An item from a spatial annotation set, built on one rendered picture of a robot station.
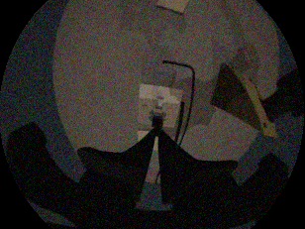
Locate beige flat square panel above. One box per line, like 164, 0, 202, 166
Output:
138, 129, 157, 150

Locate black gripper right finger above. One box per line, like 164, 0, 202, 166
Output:
157, 130, 239, 205

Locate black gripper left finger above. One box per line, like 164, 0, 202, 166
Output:
77, 129, 156, 202

